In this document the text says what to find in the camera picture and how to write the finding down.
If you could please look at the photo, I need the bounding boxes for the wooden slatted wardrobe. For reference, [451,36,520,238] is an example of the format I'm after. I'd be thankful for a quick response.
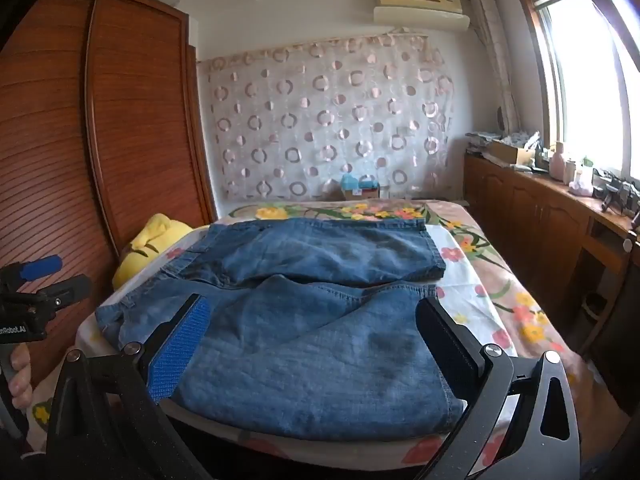
[0,0,218,376]

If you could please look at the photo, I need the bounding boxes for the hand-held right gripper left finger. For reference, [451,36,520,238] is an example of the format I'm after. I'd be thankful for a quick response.
[45,292,216,480]

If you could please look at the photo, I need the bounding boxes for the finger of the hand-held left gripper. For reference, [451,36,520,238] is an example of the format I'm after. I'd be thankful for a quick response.
[19,255,64,283]
[45,274,94,308]

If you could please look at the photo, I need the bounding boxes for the floral blanket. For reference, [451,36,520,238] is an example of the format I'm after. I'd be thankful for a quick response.
[20,199,631,480]

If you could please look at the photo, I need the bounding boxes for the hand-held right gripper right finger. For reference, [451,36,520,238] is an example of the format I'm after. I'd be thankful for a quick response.
[415,296,583,480]

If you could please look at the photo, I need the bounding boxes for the small black tripod stand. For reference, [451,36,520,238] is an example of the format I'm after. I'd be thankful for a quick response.
[597,179,621,213]
[618,180,639,211]

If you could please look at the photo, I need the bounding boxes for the person's left hand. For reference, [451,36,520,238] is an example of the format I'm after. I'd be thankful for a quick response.
[10,347,34,411]

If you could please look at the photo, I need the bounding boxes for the stack of papers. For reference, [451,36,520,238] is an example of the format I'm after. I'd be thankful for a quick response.
[465,130,501,153]

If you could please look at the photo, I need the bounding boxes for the long wooden cabinet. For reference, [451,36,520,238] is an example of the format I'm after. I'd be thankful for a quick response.
[464,152,640,401]

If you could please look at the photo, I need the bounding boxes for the small box with blue cloth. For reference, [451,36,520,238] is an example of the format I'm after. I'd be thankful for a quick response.
[340,174,382,201]

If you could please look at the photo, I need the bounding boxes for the circle patterned sheer curtain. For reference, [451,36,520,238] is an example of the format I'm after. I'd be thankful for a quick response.
[196,30,456,203]

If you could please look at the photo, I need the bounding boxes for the black waste bin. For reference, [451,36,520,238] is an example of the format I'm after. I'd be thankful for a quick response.
[582,294,608,321]

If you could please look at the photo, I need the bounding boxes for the open cardboard box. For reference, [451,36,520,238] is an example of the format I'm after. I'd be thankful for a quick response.
[487,139,536,166]

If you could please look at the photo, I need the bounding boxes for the cream air conditioner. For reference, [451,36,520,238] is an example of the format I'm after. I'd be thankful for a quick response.
[372,0,472,28]

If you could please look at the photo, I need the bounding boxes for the pink jug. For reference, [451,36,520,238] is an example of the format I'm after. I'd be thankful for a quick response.
[549,141,568,181]

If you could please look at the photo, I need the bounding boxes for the blue denim pants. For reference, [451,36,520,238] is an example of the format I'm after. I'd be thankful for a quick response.
[95,217,463,443]

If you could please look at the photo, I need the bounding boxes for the wooden framed window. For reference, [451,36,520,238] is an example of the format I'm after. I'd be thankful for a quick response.
[512,0,640,186]

